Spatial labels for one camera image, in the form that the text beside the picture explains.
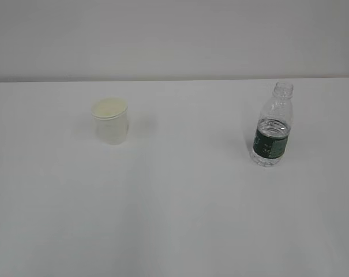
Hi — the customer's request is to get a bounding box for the white paper cup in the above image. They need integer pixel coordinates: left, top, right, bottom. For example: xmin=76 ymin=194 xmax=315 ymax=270
xmin=91 ymin=97 xmax=129 ymax=145

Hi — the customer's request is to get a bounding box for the clear green-label water bottle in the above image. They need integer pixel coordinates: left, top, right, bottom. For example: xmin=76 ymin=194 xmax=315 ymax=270
xmin=250 ymin=81 xmax=294 ymax=167

